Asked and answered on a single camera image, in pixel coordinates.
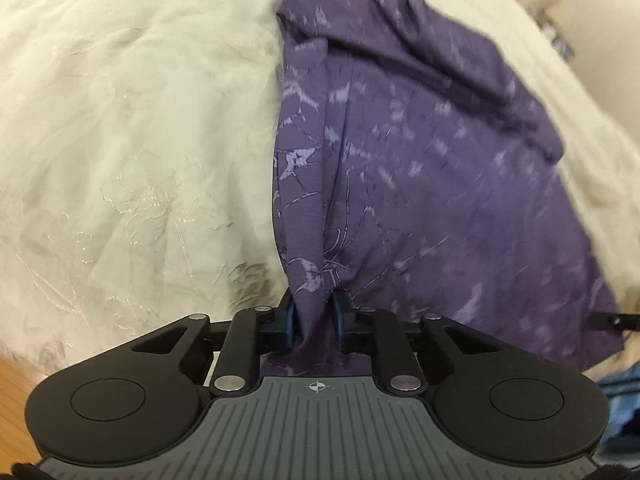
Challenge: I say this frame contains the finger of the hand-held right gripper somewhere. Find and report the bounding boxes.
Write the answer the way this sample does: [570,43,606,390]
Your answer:
[589,312,640,334]

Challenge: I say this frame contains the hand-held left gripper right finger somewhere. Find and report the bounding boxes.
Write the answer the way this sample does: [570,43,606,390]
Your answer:
[330,293,505,393]

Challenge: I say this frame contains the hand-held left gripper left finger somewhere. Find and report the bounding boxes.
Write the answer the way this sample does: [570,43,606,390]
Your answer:
[130,292,306,394]

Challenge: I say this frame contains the purple patterned hooded jacket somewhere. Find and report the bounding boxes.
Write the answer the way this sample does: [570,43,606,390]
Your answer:
[270,0,627,378]

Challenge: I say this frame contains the blue cloth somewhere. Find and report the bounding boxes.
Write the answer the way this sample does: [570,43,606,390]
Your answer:
[596,367,640,463]

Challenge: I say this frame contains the bed with white blanket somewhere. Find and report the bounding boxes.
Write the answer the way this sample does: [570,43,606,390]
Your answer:
[0,0,640,378]

